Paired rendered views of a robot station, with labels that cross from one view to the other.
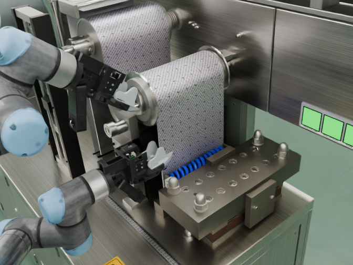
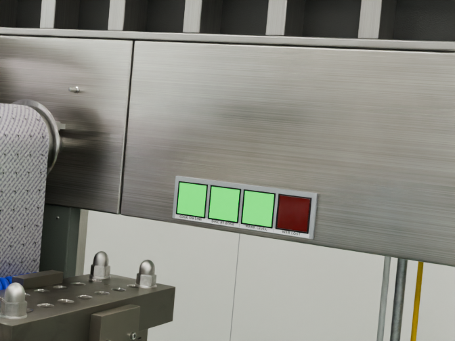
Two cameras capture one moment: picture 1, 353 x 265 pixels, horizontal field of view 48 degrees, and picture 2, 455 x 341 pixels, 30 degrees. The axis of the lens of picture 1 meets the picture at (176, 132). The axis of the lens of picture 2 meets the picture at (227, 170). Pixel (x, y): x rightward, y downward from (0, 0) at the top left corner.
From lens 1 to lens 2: 0.60 m
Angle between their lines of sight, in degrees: 38
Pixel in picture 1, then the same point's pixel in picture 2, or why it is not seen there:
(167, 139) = not seen: outside the picture
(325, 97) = (211, 157)
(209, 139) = (16, 254)
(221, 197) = (49, 310)
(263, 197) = (120, 330)
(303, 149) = not seen: outside the picture
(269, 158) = (123, 287)
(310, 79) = (187, 136)
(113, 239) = not seen: outside the picture
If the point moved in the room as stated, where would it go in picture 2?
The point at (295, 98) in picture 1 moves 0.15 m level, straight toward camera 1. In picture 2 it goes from (165, 174) to (168, 180)
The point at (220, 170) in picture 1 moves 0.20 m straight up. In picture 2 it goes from (40, 292) to (51, 162)
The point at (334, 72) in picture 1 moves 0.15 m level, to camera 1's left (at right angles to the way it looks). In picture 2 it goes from (221, 116) to (132, 107)
